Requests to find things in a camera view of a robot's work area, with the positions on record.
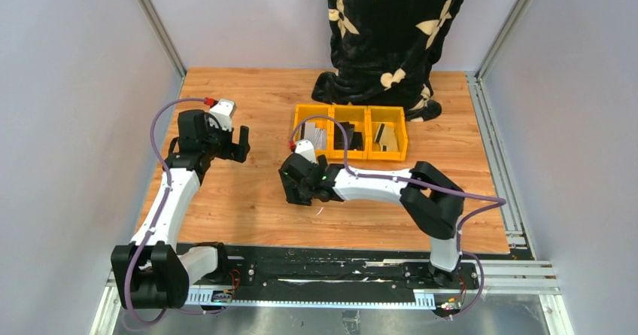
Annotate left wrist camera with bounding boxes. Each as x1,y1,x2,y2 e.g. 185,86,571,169
208,99,236,132

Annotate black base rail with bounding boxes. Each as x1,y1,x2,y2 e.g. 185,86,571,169
187,245,481,312

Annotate purple cable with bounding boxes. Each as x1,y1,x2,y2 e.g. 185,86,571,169
122,96,225,333
289,115,507,318

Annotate left yellow bin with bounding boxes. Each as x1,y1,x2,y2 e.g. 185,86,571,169
293,104,334,159

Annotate black floral blanket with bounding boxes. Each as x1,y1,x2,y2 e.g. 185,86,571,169
311,0,464,122

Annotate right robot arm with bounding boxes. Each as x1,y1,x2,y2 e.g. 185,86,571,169
278,154,464,288

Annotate silver cards in bin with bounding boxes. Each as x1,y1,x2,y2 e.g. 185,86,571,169
300,121,328,151

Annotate right yellow bin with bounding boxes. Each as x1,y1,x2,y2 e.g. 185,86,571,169
367,106,409,162

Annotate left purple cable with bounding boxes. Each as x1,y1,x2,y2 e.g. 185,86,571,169
122,96,225,333

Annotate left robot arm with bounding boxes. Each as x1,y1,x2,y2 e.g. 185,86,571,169
111,100,250,309

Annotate beige cards in bin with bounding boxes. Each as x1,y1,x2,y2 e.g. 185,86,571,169
373,123,399,152

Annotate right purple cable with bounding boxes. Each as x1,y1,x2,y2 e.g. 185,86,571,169
289,115,507,318

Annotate yellow bin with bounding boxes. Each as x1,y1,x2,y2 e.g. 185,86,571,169
293,104,334,159
329,105,369,160
367,106,409,162

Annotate middle yellow bin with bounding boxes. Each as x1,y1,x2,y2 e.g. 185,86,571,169
329,105,369,160

